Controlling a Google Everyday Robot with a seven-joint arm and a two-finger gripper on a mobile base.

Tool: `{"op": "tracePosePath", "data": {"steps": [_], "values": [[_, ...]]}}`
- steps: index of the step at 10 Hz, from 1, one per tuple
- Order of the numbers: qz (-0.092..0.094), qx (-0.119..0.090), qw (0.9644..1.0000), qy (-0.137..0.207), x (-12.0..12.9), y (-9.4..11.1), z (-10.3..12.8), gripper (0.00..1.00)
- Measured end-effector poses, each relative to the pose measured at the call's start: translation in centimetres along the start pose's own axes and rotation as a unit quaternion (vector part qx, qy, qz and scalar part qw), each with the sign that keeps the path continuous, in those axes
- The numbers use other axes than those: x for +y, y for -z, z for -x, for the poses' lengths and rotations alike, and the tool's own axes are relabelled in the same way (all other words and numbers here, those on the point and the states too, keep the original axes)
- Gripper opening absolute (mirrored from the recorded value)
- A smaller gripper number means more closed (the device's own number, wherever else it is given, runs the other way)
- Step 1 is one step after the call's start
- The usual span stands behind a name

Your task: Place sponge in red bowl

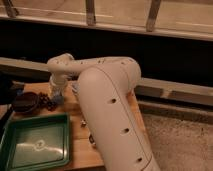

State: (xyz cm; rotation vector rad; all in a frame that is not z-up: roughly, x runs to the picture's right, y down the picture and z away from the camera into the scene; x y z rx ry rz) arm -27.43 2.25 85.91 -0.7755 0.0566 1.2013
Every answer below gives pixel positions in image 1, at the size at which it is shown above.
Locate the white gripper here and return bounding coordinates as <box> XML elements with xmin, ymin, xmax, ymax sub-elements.
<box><xmin>49</xmin><ymin>74</ymin><xmax>67</xmax><ymax>98</ymax></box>

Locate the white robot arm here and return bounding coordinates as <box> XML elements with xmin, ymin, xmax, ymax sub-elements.
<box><xmin>47</xmin><ymin>54</ymin><xmax>161</xmax><ymax>171</ymax></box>

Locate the dark brown bowl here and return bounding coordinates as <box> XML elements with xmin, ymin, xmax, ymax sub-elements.
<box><xmin>12</xmin><ymin>92</ymin><xmax>39</xmax><ymax>113</ymax></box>

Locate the dark grape bunch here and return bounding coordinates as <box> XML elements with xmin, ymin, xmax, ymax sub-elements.
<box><xmin>38</xmin><ymin>92</ymin><xmax>57</xmax><ymax>111</ymax></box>

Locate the crumpled white blue cloth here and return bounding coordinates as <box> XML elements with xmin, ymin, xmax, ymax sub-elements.
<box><xmin>71</xmin><ymin>82</ymin><xmax>78</xmax><ymax>96</ymax></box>

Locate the metal spoon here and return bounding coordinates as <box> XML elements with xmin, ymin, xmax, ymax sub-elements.
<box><xmin>81</xmin><ymin>119</ymin><xmax>87</xmax><ymax>127</ymax></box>

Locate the green plastic tray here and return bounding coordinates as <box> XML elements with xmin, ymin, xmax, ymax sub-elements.
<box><xmin>0</xmin><ymin>113</ymin><xmax>70</xmax><ymax>171</ymax></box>

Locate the small metal cup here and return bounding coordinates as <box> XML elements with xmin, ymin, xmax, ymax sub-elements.
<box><xmin>89</xmin><ymin>134</ymin><xmax>97</xmax><ymax>148</ymax></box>

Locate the wooden cutting board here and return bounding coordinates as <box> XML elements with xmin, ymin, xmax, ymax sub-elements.
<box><xmin>12</xmin><ymin>82</ymin><xmax>149</xmax><ymax>171</ymax></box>

